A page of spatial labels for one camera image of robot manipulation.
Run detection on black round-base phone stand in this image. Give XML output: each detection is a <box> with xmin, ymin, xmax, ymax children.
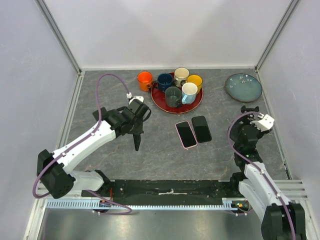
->
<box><xmin>240</xmin><ymin>105</ymin><xmax>260</xmax><ymax>122</ymax></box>

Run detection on red round tray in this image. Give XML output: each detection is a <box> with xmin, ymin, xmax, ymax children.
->
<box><xmin>150</xmin><ymin>73</ymin><xmax>203</xmax><ymax>114</ymax></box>

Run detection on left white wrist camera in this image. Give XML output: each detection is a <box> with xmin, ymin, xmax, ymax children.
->
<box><xmin>126</xmin><ymin>92</ymin><xmax>144</xmax><ymax>104</ymax></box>

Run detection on blue ceramic plate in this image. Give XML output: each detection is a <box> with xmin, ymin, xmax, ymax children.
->
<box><xmin>224</xmin><ymin>73</ymin><xmax>263</xmax><ymax>103</ymax></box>

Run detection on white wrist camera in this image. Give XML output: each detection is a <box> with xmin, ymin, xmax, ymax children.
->
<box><xmin>250</xmin><ymin>113</ymin><xmax>275</xmax><ymax>132</ymax></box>
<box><xmin>126</xmin><ymin>92</ymin><xmax>144</xmax><ymax>104</ymax></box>

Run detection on orange mug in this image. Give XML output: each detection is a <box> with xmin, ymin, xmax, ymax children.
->
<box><xmin>137</xmin><ymin>71</ymin><xmax>153</xmax><ymax>92</ymax></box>

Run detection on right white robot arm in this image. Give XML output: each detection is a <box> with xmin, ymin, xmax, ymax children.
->
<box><xmin>227</xmin><ymin>111</ymin><xmax>307</xmax><ymax>240</ymax></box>

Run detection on black folding phone stand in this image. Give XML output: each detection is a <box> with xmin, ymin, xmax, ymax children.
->
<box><xmin>92</xmin><ymin>107</ymin><xmax>107</xmax><ymax>121</ymax></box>

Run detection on yellow mug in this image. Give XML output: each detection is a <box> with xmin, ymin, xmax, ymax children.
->
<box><xmin>186</xmin><ymin>74</ymin><xmax>203</xmax><ymax>94</ymax></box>

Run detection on light blue white mug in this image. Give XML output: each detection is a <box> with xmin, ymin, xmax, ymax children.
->
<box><xmin>181</xmin><ymin>82</ymin><xmax>198</xmax><ymax>105</ymax></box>

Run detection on white speckled mug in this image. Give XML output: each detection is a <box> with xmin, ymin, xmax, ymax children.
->
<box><xmin>173</xmin><ymin>67</ymin><xmax>190</xmax><ymax>88</ymax></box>

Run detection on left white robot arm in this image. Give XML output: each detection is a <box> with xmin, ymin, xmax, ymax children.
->
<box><xmin>36</xmin><ymin>98</ymin><xmax>151</xmax><ymax>199</ymax></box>

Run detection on slotted cable duct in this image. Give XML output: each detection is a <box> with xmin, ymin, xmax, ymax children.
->
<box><xmin>45</xmin><ymin>197</ymin><xmax>249</xmax><ymax>211</ymax></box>

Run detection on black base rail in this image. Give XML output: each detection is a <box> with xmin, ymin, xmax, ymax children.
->
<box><xmin>97</xmin><ymin>179</ymin><xmax>244</xmax><ymax>204</ymax></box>

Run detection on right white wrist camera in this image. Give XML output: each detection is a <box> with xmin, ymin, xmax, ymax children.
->
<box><xmin>250</xmin><ymin>113</ymin><xmax>275</xmax><ymax>132</ymax></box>

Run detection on dark blue mug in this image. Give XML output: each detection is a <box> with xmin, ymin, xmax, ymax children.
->
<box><xmin>152</xmin><ymin>73</ymin><xmax>173</xmax><ymax>93</ymax></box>

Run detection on grey glass mug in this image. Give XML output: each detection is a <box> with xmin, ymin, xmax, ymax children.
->
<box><xmin>164</xmin><ymin>86</ymin><xmax>182</xmax><ymax>108</ymax></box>

